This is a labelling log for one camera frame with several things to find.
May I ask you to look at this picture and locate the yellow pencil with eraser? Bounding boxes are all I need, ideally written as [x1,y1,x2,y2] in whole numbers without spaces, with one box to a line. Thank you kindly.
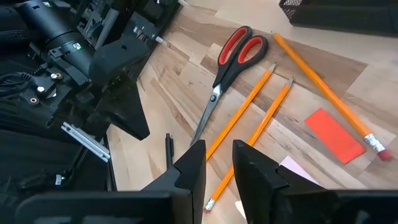
[272,32,393,162]
[205,61,278,162]
[203,76,295,215]

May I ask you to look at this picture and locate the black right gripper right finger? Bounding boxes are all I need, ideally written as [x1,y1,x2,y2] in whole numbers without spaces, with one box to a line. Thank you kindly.
[232,139,398,224]

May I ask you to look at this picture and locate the red eraser block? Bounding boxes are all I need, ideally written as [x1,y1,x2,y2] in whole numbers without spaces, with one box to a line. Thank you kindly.
[303,107,367,165]

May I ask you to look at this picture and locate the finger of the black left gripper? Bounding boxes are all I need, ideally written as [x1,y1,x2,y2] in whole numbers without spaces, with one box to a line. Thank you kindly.
[93,73,151,141]
[89,37,152,87]

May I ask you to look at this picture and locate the black pen with clip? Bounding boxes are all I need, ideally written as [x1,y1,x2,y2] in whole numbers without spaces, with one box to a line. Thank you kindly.
[164,133,175,171]

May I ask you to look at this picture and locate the pink sticky note pad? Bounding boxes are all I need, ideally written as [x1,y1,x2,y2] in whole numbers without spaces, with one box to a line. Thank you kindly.
[234,155,322,220]

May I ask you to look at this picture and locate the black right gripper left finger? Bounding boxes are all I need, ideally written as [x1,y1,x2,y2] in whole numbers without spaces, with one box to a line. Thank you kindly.
[15,139,207,224]

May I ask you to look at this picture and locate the black mesh desk organizer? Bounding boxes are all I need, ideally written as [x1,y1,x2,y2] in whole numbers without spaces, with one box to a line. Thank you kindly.
[278,0,398,35]

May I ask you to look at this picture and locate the red and black scissors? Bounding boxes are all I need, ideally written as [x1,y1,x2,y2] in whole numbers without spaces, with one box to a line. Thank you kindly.
[190,25,269,147]

